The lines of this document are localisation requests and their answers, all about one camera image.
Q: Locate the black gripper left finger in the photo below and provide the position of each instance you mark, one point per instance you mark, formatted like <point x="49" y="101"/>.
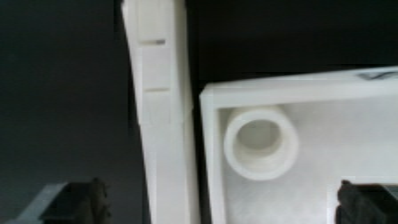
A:
<point x="70" y="203"/>

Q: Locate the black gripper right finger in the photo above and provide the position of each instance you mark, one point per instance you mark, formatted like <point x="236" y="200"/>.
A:
<point x="369" y="203"/>

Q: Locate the white square tabletop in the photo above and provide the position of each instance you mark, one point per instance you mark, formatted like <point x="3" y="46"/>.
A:
<point x="301" y="133"/>

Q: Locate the white U-shaped obstacle fence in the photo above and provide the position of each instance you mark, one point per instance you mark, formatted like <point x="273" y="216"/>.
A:
<point x="156" y="23"/>

